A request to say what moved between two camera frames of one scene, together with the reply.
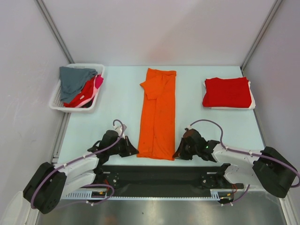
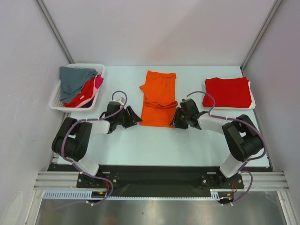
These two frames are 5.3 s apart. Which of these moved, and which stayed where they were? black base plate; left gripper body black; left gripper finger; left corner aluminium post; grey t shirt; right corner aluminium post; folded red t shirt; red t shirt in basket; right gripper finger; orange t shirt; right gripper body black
Moved: right gripper body black; left gripper body black; orange t shirt; left gripper finger; right gripper finger
Stayed: grey t shirt; right corner aluminium post; folded red t shirt; left corner aluminium post; red t shirt in basket; black base plate
